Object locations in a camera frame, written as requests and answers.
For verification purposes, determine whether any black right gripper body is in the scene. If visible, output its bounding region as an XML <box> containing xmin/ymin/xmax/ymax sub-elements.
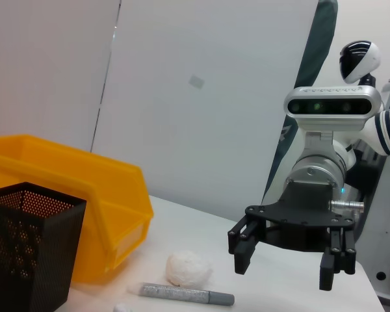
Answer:
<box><xmin>245</xmin><ymin>181</ymin><xmax>357</xmax><ymax>252</ymax></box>

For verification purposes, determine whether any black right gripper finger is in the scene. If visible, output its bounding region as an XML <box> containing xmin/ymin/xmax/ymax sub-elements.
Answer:
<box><xmin>318</xmin><ymin>227</ymin><xmax>358</xmax><ymax>292</ymax></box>
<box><xmin>227</xmin><ymin>214</ymin><xmax>267</xmax><ymax>276</ymax></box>

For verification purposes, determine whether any grey glitter marker pen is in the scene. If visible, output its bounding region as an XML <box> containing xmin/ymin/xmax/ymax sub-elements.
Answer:
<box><xmin>127</xmin><ymin>281</ymin><xmax>235</xmax><ymax>307</ymax></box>

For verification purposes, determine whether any black mesh pen holder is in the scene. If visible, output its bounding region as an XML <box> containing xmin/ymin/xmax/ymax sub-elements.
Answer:
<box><xmin>0</xmin><ymin>181</ymin><xmax>88</xmax><ymax>312</ymax></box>

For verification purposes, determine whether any white board panel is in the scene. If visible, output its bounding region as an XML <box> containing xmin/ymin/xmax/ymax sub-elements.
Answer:
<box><xmin>90</xmin><ymin>0</ymin><xmax>320</xmax><ymax>225</ymax></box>

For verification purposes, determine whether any dark green fabric banner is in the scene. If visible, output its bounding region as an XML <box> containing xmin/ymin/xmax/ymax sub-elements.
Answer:
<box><xmin>261</xmin><ymin>0</ymin><xmax>339</xmax><ymax>209</ymax></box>

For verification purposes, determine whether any yellow plastic storage bin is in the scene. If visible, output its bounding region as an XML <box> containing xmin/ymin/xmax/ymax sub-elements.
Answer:
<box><xmin>0</xmin><ymin>134</ymin><xmax>155</xmax><ymax>285</ymax></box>

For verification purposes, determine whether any white black robot head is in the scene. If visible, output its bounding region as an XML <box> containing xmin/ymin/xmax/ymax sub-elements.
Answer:
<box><xmin>339</xmin><ymin>40</ymin><xmax>382</xmax><ymax>86</ymax></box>

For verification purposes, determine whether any right gripper cable with plug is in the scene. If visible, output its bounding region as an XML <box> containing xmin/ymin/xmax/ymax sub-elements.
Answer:
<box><xmin>330</xmin><ymin>200</ymin><xmax>365</xmax><ymax>213</ymax></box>

